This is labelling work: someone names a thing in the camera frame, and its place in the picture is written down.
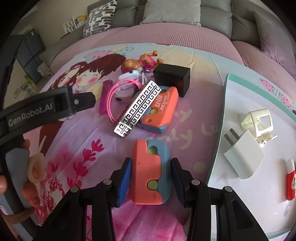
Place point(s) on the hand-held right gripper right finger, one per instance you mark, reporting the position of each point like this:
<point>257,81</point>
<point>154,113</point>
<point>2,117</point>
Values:
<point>179,183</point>

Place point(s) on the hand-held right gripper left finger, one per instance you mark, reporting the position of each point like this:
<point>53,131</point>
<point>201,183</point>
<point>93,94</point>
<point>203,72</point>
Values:
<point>123,183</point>

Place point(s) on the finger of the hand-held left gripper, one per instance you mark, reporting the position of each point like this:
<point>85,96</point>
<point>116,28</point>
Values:
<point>85,100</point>

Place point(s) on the pink lighter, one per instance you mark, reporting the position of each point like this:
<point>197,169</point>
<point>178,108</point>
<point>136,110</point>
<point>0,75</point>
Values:
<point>104,99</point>

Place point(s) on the pink toy watch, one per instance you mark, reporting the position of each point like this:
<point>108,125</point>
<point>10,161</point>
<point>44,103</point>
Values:
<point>108,104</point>

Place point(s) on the plain orange blue toy knife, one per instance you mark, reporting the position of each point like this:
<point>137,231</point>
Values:
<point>143,166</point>

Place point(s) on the silver patterned bar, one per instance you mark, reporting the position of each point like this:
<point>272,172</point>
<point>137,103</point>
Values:
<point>136,111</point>

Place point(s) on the white plug charger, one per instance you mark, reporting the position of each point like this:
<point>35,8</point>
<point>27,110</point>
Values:
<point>245,155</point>

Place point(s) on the teal box lid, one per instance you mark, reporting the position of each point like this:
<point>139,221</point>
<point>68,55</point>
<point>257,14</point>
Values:
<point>254,190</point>

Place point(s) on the printed orange blue toy knife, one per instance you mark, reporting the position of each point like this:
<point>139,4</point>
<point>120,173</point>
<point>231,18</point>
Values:
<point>164,106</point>

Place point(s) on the white hair claw clip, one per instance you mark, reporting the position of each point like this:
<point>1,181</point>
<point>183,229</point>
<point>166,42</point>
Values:
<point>256,133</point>

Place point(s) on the red white glue tube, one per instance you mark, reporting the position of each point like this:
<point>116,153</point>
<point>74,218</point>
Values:
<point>291,183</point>

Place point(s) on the person's left hand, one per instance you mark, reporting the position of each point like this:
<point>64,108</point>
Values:
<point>1,184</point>

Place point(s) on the printed cartoon blanket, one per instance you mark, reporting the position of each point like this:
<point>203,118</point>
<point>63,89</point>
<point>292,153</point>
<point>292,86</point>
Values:
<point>76,139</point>

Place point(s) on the white lace cloth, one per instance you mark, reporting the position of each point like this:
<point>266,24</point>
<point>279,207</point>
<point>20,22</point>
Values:
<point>45,69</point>

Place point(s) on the white toy watch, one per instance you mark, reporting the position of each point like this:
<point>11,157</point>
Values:
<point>128,74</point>

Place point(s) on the toy dog figure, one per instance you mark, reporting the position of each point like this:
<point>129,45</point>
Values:
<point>131,64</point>

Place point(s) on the dark cabinet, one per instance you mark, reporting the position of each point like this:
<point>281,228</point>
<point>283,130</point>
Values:
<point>30,53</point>

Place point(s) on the white magazine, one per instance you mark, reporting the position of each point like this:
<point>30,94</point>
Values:
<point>69,25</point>

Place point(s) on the yellow book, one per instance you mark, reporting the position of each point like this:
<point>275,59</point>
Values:
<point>81,20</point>

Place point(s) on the black white patterned pillow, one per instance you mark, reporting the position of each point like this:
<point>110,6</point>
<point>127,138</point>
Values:
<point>99,20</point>

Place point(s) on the black plug charger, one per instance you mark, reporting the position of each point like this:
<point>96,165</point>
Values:
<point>171,77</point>

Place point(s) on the grey sofa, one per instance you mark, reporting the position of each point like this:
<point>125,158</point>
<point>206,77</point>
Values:
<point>127,14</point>

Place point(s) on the pink bedspread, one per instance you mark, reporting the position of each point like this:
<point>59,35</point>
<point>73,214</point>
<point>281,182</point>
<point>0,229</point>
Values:
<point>161,34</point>

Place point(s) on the purple grey pillow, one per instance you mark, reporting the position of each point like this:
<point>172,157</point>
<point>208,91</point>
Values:
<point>277,44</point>

